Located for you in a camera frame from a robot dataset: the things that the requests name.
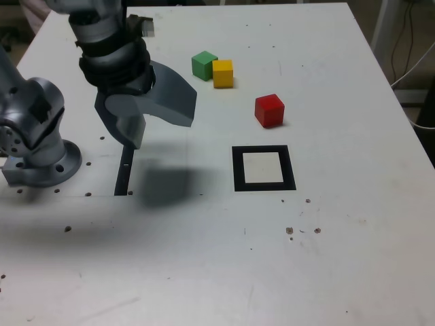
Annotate grey background box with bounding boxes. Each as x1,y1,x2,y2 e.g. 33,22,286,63
394,88,429,108

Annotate black tape strip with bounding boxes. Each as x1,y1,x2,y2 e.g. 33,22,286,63
114,144,136,197

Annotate white metal post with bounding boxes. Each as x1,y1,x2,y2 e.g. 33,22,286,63
370,0,392,52

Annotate red cube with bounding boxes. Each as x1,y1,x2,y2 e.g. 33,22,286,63
254,94,285,129

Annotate white cable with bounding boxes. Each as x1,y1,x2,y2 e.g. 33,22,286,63
390,42,435,130

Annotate green cube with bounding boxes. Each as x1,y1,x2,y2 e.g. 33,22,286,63
191,50,219,82

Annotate grey gripper camera box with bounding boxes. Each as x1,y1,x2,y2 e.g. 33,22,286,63
130,15,156,37

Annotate black tape square outline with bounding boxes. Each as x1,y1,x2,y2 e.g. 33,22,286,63
231,145,297,192

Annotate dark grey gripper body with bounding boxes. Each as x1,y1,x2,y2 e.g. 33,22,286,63
97,69,156,98

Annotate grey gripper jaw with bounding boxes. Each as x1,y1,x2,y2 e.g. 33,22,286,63
103,60,198,129
94,90,147,150

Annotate yellow cube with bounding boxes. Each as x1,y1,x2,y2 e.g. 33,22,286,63
212,59,234,89

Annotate thin black hanging cable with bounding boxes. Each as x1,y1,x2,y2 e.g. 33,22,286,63
390,0,415,82

